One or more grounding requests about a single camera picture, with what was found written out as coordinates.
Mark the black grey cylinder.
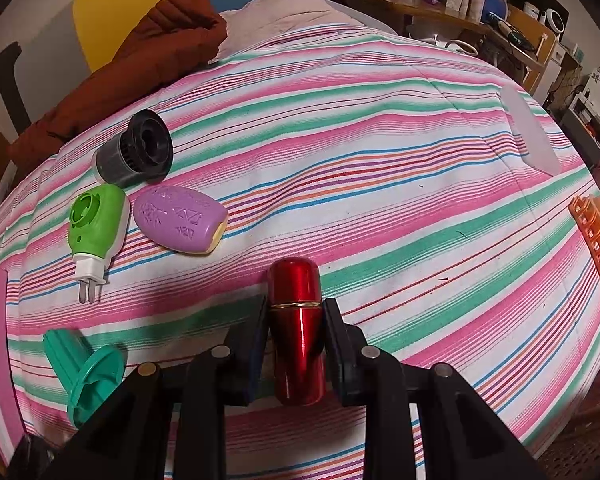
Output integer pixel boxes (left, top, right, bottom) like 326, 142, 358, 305
92, 110, 173, 188

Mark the pink pillow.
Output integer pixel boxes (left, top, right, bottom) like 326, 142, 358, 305
214, 0, 361, 62

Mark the teal flanged plastic holder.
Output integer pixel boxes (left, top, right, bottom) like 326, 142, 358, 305
43, 328, 125, 429

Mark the green plug-in device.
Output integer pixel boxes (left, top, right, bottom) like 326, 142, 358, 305
68, 183, 131, 304

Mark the purple oval case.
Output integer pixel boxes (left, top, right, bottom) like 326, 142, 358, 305
133, 184, 228, 256

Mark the orange plastic grid rack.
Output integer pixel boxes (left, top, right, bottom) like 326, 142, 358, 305
567, 195, 600, 302

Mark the red metallic cylinder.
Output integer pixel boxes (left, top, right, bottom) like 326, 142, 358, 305
268, 257, 326, 406

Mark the black rolled mat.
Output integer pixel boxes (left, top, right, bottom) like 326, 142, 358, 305
0, 41, 31, 136

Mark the striped pink green bedsheet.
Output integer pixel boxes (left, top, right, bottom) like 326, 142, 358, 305
0, 24, 600, 457

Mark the rust brown blanket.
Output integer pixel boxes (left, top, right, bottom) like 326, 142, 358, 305
7, 0, 227, 174

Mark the grey yellow blue headboard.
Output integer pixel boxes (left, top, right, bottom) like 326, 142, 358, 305
3, 0, 250, 133

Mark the wooden desk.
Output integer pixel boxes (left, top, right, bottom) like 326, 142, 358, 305
332, 0, 545, 72

